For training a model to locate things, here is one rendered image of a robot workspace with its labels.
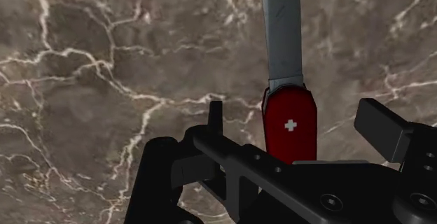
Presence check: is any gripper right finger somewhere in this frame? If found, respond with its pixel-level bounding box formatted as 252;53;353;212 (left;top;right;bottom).
354;97;437;224

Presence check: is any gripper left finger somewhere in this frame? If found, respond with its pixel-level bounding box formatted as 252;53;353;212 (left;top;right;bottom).
124;100;346;224

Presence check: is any red pocket knife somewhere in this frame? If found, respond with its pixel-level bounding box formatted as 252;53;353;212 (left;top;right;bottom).
260;0;319;165

